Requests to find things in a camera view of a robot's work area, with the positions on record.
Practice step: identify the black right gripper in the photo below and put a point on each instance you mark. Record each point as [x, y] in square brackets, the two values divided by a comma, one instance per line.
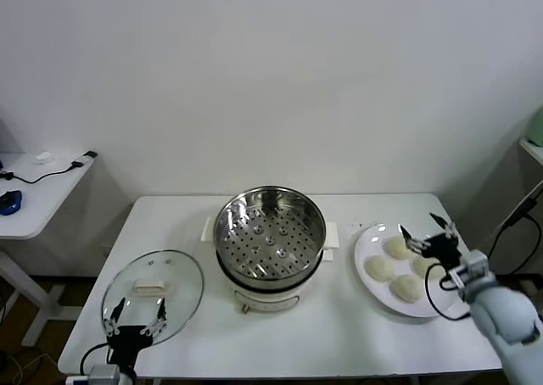
[443, 251]

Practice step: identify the white round plate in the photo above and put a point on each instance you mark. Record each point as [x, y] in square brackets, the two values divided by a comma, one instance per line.
[369, 247]

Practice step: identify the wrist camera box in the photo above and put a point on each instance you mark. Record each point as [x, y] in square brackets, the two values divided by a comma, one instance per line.
[104, 375]
[473, 270]

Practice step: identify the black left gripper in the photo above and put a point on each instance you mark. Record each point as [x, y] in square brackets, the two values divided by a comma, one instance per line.
[127, 342]

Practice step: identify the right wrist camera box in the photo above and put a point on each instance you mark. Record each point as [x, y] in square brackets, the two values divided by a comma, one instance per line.
[473, 270]

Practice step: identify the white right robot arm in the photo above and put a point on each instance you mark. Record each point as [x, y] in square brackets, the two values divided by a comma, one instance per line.
[500, 317]

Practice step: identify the stainless steel steamer basket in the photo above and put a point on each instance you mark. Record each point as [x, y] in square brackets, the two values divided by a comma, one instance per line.
[271, 249]

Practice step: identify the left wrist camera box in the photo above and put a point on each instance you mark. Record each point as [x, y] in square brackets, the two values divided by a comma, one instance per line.
[104, 375]

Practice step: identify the small white object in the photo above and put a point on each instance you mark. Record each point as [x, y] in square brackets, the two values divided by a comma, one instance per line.
[46, 157]

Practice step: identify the pale green container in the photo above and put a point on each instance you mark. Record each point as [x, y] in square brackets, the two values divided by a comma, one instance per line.
[536, 128]

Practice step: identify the white steamed baozi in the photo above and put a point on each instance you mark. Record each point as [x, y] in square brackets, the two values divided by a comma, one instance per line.
[406, 288]
[380, 268]
[394, 249]
[420, 267]

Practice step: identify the white side table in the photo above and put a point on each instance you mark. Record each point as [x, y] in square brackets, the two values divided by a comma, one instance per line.
[46, 198]

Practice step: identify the white shelf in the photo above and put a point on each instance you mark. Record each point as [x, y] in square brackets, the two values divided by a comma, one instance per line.
[533, 149]

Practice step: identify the blue computer mouse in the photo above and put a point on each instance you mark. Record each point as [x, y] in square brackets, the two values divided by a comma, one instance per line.
[10, 202]

